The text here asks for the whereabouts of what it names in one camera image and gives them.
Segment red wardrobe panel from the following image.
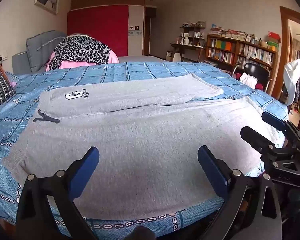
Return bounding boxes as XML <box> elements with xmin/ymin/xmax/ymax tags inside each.
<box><xmin>67</xmin><ymin>4</ymin><xmax>129</xmax><ymax>57</ymax></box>

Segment wooden door frame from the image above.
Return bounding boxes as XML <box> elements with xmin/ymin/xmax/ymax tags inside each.
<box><xmin>272</xmin><ymin>6</ymin><xmax>300</xmax><ymax>96</ymax></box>

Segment white hanging garment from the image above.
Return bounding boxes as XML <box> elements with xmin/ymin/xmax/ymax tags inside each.
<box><xmin>283</xmin><ymin>59</ymin><xmax>300</xmax><ymax>105</ymax></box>

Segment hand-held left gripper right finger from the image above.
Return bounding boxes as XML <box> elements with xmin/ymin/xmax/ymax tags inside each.
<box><xmin>197</xmin><ymin>145</ymin><xmax>283</xmax><ymax>240</ymax></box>

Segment dark wooden desk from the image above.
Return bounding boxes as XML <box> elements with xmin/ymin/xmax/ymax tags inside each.
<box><xmin>170</xmin><ymin>42</ymin><xmax>206</xmax><ymax>63</ymax></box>

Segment leopard print cloth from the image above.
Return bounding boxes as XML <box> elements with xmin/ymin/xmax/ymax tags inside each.
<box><xmin>48</xmin><ymin>35</ymin><xmax>111</xmax><ymax>72</ymax></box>

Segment red box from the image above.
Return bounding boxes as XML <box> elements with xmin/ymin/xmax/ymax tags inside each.
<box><xmin>268</xmin><ymin>31</ymin><xmax>282</xmax><ymax>43</ymax></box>

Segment wooden bookshelf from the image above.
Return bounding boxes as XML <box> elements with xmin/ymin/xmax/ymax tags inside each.
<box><xmin>205</xmin><ymin>34</ymin><xmax>277</xmax><ymax>74</ymax></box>

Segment blue chain-pattern bedspread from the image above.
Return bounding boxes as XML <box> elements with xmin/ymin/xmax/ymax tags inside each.
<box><xmin>0</xmin><ymin>61</ymin><xmax>289</xmax><ymax>240</ymax></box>

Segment grey padded headboard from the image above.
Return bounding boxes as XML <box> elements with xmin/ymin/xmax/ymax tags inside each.
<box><xmin>12</xmin><ymin>30</ymin><xmax>68</xmax><ymax>74</ymax></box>

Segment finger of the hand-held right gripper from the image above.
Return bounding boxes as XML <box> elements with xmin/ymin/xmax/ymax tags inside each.
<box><xmin>240</xmin><ymin>126</ymin><xmax>276</xmax><ymax>153</ymax></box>
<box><xmin>262</xmin><ymin>111</ymin><xmax>288</xmax><ymax>132</ymax></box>

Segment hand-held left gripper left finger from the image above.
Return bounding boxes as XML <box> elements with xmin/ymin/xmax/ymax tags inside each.
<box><xmin>16</xmin><ymin>146</ymin><xmax>100</xmax><ymax>240</ymax></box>

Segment stack of books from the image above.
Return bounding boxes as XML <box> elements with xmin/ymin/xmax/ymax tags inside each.
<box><xmin>210</xmin><ymin>24</ymin><xmax>248</xmax><ymax>42</ymax></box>

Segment black chair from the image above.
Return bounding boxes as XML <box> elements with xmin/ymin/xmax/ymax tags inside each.
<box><xmin>231</xmin><ymin>62</ymin><xmax>270</xmax><ymax>92</ymax></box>

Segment grey sweat pants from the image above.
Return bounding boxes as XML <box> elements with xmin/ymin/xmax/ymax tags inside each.
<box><xmin>1</xmin><ymin>72</ymin><xmax>282</xmax><ymax>220</ymax></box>

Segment pink blanket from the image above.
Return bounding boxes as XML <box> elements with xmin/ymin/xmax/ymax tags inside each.
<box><xmin>45</xmin><ymin>49</ymin><xmax>120</xmax><ymax>72</ymax></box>

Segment desk shelf with small bottles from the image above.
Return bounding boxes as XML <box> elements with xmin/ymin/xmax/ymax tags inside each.
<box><xmin>179</xmin><ymin>21</ymin><xmax>207</xmax><ymax>46</ymax></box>

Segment white cloth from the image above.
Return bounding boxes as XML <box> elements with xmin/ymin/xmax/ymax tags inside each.
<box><xmin>239</xmin><ymin>72</ymin><xmax>258</xmax><ymax>89</ymax></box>

